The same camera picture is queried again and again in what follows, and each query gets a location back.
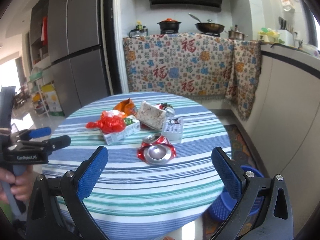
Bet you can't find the white storage rack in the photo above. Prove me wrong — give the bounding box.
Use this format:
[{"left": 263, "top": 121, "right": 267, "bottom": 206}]
[{"left": 27, "top": 67, "right": 50, "bottom": 117}]

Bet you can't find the white carton box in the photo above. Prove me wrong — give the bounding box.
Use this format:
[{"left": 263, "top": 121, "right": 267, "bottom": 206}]
[{"left": 100, "top": 116, "right": 140, "bottom": 145}]

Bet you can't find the crushed red soda can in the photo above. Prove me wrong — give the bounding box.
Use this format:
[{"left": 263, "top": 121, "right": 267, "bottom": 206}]
[{"left": 137, "top": 133, "right": 176, "bottom": 165}]

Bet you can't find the black wok with handle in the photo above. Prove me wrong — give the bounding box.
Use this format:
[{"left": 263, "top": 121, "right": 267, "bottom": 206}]
[{"left": 188, "top": 13, "right": 225, "bottom": 35}]

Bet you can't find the beige patterned paper box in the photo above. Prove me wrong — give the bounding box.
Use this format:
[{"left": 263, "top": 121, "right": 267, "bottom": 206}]
[{"left": 135, "top": 101, "right": 166, "bottom": 131}]

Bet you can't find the orange chip bag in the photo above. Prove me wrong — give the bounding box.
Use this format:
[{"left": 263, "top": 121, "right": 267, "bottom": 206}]
[{"left": 114, "top": 99, "right": 137, "bottom": 115}]

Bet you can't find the person's left hand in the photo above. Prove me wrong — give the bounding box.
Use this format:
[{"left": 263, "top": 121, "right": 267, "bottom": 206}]
[{"left": 1, "top": 165, "right": 34, "bottom": 202}]

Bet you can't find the black clay pot orange lid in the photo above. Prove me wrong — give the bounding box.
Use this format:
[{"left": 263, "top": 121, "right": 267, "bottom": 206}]
[{"left": 158, "top": 18, "right": 181, "bottom": 34}]

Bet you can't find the grey refrigerator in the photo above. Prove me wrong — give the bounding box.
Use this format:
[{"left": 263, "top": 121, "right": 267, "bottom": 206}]
[{"left": 47, "top": 0, "right": 110, "bottom": 116}]

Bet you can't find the blue plastic trash basket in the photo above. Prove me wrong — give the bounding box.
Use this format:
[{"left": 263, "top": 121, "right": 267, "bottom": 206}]
[{"left": 208, "top": 165, "right": 266, "bottom": 222}]

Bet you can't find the red plastic bag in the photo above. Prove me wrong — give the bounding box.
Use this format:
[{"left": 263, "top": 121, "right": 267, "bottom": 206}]
[{"left": 86, "top": 110, "right": 127, "bottom": 134}]

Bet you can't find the patterned fu character cloth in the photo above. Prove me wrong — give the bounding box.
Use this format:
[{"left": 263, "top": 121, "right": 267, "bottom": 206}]
[{"left": 123, "top": 33, "right": 261, "bottom": 120}]

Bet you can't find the colourful hexagon floor mat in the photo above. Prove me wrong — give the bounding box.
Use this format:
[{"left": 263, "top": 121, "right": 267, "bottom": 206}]
[{"left": 224, "top": 124, "right": 260, "bottom": 171}]

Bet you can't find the white utensil holder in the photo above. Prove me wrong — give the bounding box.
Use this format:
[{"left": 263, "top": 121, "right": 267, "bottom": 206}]
[{"left": 277, "top": 16, "right": 294, "bottom": 46}]

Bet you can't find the yellow cardboard box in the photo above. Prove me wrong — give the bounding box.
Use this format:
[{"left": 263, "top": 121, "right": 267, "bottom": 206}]
[{"left": 41, "top": 84, "right": 65, "bottom": 116}]

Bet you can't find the blue striped tablecloth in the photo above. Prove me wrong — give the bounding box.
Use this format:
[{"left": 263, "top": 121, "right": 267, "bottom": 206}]
[{"left": 42, "top": 92, "right": 231, "bottom": 239}]

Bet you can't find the steel pot with lid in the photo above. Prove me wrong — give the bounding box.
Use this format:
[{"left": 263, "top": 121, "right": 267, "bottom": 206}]
[{"left": 228, "top": 30, "right": 248, "bottom": 41}]

